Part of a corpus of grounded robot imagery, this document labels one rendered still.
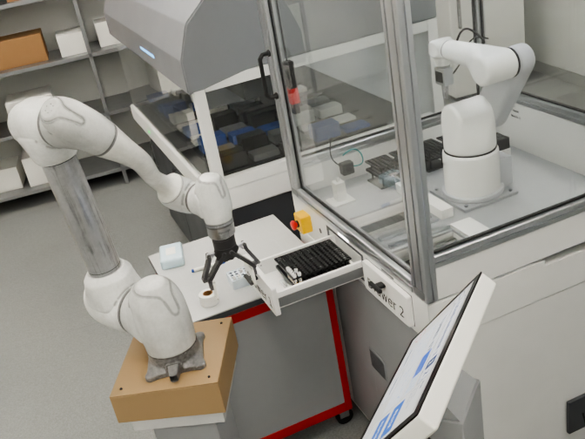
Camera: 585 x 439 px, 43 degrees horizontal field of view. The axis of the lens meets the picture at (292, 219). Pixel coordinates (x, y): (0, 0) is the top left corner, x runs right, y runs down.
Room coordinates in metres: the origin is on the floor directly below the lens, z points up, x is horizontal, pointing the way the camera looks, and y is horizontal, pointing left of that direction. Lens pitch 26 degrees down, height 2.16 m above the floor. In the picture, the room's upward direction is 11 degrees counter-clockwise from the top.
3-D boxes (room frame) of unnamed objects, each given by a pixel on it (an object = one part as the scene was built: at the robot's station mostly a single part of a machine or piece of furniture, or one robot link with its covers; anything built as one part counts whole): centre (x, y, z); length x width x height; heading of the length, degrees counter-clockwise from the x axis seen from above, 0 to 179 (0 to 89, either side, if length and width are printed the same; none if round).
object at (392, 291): (2.01, -0.26, 0.87); 0.29 x 0.02 x 0.11; 18
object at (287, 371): (2.61, 0.26, 0.38); 0.62 x 0.58 x 0.76; 18
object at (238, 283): (2.45, 0.22, 0.78); 0.12 x 0.08 x 0.04; 106
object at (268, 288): (2.21, 0.15, 0.87); 0.29 x 0.02 x 0.11; 18
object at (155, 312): (1.88, 0.44, 1.03); 0.18 x 0.16 x 0.22; 47
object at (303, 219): (2.62, -0.04, 0.88); 0.07 x 0.05 x 0.07; 18
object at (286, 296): (2.28, -0.05, 0.86); 0.40 x 0.26 x 0.06; 108
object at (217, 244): (2.15, 0.23, 1.07); 0.08 x 0.07 x 0.09; 108
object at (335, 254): (2.27, -0.04, 0.87); 0.22 x 0.18 x 0.06; 108
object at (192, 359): (1.86, 0.42, 0.90); 0.22 x 0.18 x 0.06; 3
